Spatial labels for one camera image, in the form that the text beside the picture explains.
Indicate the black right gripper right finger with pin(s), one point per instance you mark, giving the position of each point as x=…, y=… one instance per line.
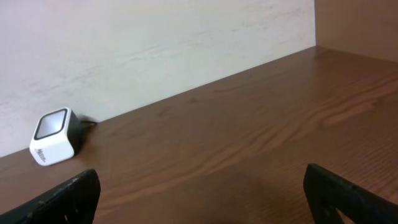
x=329, y=194

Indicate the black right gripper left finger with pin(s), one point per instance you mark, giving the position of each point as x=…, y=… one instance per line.
x=73, y=201

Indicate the white barcode scanner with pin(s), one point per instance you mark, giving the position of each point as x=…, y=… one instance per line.
x=57, y=137

